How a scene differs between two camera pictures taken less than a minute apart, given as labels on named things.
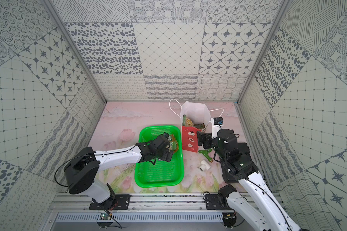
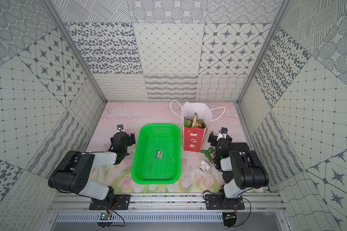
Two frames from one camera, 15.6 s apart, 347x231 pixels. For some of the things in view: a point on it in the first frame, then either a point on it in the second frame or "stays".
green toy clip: (206, 153) stays
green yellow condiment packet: (173, 143) → (195, 124)
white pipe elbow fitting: (204, 166) stays
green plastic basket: (162, 173) stays
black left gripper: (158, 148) → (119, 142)
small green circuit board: (105, 216) stays
